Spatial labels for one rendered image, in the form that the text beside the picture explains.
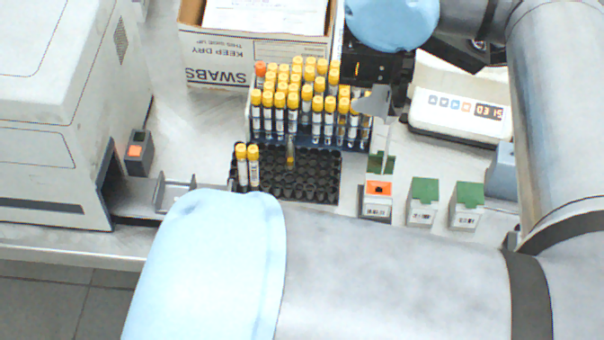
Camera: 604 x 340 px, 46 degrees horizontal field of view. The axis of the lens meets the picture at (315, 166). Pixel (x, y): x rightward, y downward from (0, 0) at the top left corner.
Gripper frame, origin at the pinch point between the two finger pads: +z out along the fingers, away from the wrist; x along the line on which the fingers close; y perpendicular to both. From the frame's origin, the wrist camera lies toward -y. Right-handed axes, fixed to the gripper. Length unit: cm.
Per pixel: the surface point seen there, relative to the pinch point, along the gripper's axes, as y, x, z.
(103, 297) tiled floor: 65, -20, 112
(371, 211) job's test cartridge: 0.6, 2.2, 19.8
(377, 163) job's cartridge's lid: 0.5, -2.9, 14.6
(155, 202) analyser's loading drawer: 31.3, 5.4, 17.4
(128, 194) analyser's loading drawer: 36.3, 2.7, 20.4
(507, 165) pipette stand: -18.3, -4.6, 14.9
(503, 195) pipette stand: -19.7, -4.4, 22.3
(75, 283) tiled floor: 74, -23, 112
